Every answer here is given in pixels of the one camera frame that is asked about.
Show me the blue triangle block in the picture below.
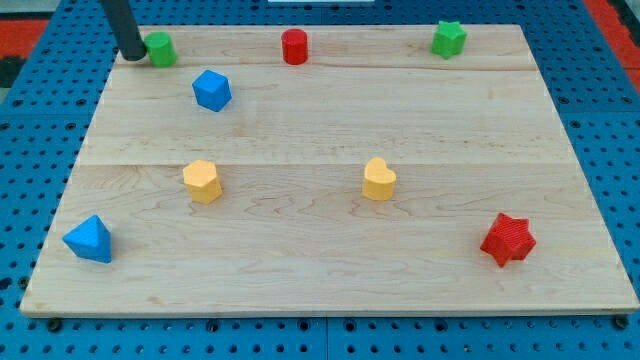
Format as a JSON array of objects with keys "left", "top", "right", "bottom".
[{"left": 62, "top": 215, "right": 112, "bottom": 263}]

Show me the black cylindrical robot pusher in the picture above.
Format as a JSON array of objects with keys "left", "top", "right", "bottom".
[{"left": 100, "top": 0, "right": 146, "bottom": 61}]

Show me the yellow hexagon block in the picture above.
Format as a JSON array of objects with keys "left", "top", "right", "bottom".
[{"left": 183, "top": 160, "right": 223, "bottom": 204}]

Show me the green cylinder block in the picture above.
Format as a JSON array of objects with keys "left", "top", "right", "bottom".
[{"left": 144, "top": 31, "right": 177, "bottom": 68}]

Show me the blue cube block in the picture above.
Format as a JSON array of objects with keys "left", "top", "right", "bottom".
[{"left": 192, "top": 70, "right": 232, "bottom": 112}]

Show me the green star block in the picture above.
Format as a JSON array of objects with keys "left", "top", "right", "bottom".
[{"left": 431, "top": 21, "right": 467, "bottom": 59}]

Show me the light wooden board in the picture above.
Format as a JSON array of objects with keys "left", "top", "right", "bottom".
[{"left": 20, "top": 25, "right": 639, "bottom": 319}]

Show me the red star block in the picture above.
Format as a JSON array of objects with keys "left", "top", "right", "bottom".
[{"left": 480, "top": 213, "right": 537, "bottom": 267}]

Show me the red cylinder block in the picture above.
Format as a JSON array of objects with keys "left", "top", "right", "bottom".
[{"left": 281, "top": 28, "right": 308, "bottom": 65}]

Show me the yellow heart block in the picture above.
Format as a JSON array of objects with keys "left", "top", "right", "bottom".
[{"left": 362, "top": 157, "right": 397, "bottom": 201}]

